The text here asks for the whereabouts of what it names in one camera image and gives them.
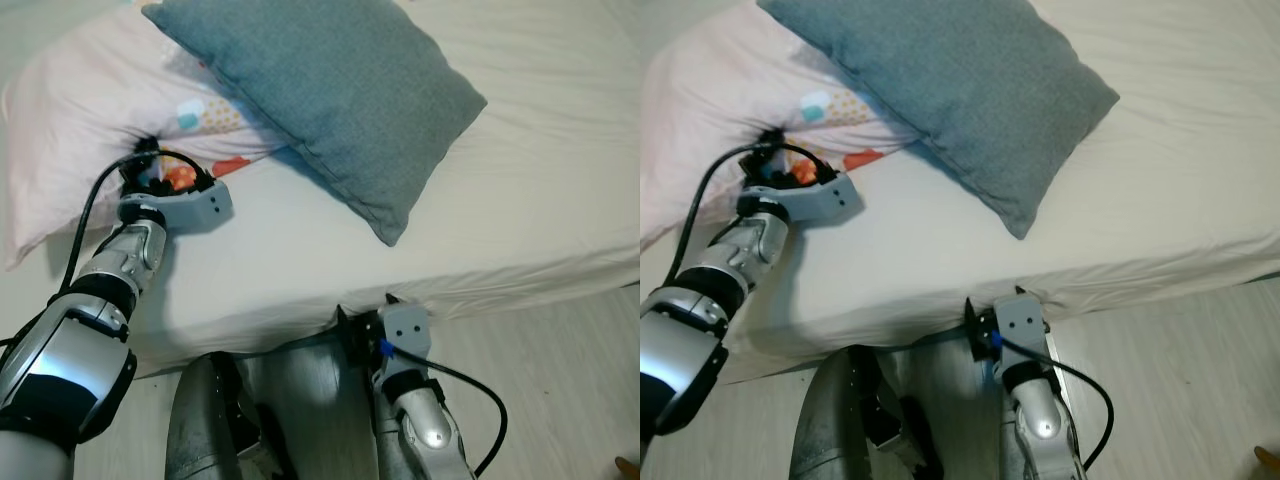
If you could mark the silver robot leg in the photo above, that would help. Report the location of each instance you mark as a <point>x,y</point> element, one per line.
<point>830,420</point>
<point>205,420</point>
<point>320,420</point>
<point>960,420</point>

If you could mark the pink printed pillow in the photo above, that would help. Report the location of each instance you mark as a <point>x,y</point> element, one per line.
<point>80,100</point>
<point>720,90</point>

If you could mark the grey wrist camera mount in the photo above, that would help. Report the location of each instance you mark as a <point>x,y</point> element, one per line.
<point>195,208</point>
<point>825,198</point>
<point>405,330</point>
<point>1020,325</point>

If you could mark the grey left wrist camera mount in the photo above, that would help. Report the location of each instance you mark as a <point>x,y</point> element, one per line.
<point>195,208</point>
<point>825,198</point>

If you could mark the bed with white sheet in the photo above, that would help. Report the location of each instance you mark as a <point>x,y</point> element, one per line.
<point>1180,180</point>
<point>540,180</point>

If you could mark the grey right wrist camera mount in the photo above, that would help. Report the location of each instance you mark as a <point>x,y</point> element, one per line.
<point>405,330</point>
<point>1020,325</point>

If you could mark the silver robot left leg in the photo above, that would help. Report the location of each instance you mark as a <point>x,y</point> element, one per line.
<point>205,420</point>
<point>830,420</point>

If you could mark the silver robot right leg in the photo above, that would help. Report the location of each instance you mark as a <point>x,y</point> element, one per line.
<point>320,420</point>
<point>960,420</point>

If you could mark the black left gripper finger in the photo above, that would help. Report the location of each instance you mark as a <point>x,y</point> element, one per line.
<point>148,147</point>
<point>773,140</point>

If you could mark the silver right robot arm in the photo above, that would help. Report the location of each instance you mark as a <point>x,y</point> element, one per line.
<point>425,430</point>
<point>1040,425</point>

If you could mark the grey pillow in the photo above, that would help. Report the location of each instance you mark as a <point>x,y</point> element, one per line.
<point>960,90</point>
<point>330,90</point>

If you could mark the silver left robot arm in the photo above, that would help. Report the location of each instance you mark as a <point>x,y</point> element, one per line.
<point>680,350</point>
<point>60,350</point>

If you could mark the brown wooden furniture foot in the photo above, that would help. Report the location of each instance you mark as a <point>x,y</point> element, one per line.
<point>623,467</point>
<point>1268,459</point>

